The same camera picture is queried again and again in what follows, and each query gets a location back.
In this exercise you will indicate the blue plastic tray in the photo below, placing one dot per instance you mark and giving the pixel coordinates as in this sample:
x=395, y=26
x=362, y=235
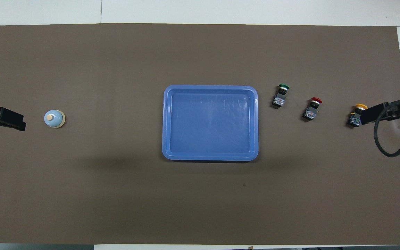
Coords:
x=210, y=125

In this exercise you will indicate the yellow push button switch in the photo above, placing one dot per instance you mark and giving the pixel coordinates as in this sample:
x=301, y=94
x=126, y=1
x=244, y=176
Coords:
x=353, y=119

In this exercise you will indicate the green push button switch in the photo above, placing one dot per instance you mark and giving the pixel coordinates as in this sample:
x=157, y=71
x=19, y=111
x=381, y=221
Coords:
x=280, y=99

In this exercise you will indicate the red push button switch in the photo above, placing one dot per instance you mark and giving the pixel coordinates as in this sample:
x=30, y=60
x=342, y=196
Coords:
x=311, y=111

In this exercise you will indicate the brown table mat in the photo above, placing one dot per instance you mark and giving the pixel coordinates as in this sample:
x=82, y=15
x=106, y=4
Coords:
x=116, y=191

